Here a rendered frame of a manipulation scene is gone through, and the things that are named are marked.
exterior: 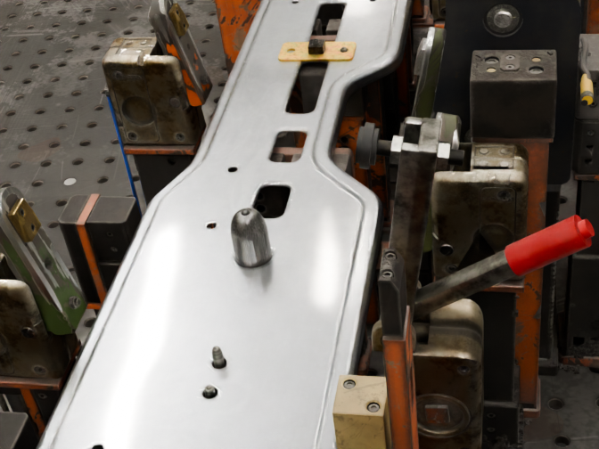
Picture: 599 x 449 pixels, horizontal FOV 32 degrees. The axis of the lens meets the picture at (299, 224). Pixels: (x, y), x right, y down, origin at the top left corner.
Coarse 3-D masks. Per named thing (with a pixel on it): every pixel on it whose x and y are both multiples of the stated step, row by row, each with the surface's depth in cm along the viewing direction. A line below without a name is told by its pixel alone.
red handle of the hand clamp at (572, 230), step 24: (576, 216) 65; (528, 240) 66; (552, 240) 65; (576, 240) 64; (480, 264) 68; (504, 264) 67; (528, 264) 66; (432, 288) 70; (456, 288) 69; (480, 288) 68
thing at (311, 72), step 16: (304, 64) 115; (320, 64) 114; (304, 80) 114; (320, 80) 114; (304, 96) 116; (352, 96) 115; (304, 112) 117; (352, 112) 116; (352, 128) 118; (336, 144) 120; (352, 144) 119; (368, 176) 123
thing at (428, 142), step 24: (408, 120) 63; (432, 120) 63; (360, 144) 62; (384, 144) 63; (408, 144) 61; (432, 144) 61; (408, 168) 62; (432, 168) 62; (408, 192) 63; (408, 216) 64; (408, 240) 65; (408, 264) 67; (408, 288) 68
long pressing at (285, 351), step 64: (320, 0) 124; (384, 0) 122; (256, 64) 114; (384, 64) 110; (256, 128) 104; (320, 128) 102; (192, 192) 96; (256, 192) 95; (320, 192) 94; (128, 256) 91; (192, 256) 89; (320, 256) 87; (128, 320) 84; (192, 320) 83; (256, 320) 82; (320, 320) 81; (128, 384) 78; (192, 384) 78; (256, 384) 77; (320, 384) 76; (64, 448) 74; (128, 448) 74; (192, 448) 73; (256, 448) 72; (320, 448) 71
